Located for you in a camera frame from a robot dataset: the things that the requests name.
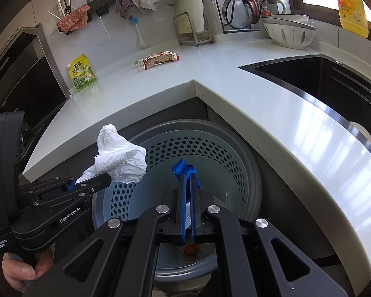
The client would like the metal stand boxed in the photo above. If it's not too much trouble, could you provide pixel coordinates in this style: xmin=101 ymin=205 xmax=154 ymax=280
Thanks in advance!
xmin=173 ymin=12 xmax=213 ymax=47

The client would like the black dish rack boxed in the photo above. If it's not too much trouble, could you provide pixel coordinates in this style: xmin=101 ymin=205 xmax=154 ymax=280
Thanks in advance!
xmin=206 ymin=0 xmax=269 ymax=34

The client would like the white paper towel roll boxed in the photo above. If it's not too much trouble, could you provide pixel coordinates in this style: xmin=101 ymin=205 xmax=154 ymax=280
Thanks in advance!
xmin=175 ymin=0 xmax=205 ymax=33

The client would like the pale green mug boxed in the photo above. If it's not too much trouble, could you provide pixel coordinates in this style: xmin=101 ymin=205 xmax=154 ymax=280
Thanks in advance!
xmin=261 ymin=0 xmax=287 ymax=17

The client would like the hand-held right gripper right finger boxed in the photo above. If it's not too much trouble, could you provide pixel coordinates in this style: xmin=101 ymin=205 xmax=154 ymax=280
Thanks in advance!
xmin=190 ymin=173 xmax=357 ymax=297

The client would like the yellow green spout pouch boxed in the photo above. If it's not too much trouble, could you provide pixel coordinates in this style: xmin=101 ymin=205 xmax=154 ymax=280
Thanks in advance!
xmin=67 ymin=54 xmax=98 ymax=93

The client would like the blue wrapper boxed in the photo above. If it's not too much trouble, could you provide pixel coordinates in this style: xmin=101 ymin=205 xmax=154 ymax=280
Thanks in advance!
xmin=171 ymin=158 xmax=201 ymax=189

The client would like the black kitchen sink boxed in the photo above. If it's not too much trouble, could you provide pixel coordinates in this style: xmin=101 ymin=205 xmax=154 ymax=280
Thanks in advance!
xmin=236 ymin=54 xmax=371 ymax=161

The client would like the red white snack wrapper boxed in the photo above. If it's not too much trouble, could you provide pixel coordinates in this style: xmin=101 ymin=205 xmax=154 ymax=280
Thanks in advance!
xmin=135 ymin=51 xmax=180 ymax=70

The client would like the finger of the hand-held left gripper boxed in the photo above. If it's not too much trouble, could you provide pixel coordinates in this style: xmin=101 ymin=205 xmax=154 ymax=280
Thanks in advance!
xmin=19 ymin=177 xmax=78 ymax=202
xmin=72 ymin=173 xmax=111 ymax=202

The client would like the white bottle brush blue head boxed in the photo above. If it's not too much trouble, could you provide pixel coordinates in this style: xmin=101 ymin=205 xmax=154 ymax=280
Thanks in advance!
xmin=130 ymin=15 xmax=147 ymax=48

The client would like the yellow detergent bottle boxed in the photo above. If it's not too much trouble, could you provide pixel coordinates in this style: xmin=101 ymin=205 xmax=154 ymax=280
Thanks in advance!
xmin=334 ymin=0 xmax=370 ymax=39

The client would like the plain white bowl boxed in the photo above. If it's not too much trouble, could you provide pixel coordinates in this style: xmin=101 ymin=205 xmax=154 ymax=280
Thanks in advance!
xmin=263 ymin=14 xmax=316 ymax=27

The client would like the white plastic bag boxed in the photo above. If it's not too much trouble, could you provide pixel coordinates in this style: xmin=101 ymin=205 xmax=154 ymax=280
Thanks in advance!
xmin=75 ymin=124 xmax=147 ymax=186

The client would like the person's left hand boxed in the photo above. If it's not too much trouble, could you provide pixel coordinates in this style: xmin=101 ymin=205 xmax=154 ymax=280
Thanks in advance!
xmin=1 ymin=247 xmax=55 ymax=283

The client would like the purple cloth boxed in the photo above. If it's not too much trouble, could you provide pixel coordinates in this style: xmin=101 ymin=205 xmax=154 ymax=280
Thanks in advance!
xmin=115 ymin=0 xmax=136 ymax=19

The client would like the steel kettle brown handle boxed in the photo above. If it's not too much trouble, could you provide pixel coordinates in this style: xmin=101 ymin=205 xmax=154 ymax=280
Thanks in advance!
xmin=223 ymin=0 xmax=263 ymax=29

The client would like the pink cloth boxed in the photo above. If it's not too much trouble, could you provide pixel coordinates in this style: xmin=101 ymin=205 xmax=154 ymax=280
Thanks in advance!
xmin=56 ymin=4 xmax=92 ymax=33

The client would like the white leaf-pattern bowl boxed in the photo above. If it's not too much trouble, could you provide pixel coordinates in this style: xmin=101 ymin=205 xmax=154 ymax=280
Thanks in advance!
xmin=263 ymin=22 xmax=316 ymax=49

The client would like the black steel cooker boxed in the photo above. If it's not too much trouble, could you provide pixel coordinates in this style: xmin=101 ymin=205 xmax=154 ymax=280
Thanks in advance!
xmin=0 ymin=23 xmax=71 ymax=161

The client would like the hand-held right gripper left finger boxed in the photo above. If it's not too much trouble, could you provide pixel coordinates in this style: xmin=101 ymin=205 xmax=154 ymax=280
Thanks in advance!
xmin=23 ymin=173 xmax=189 ymax=297

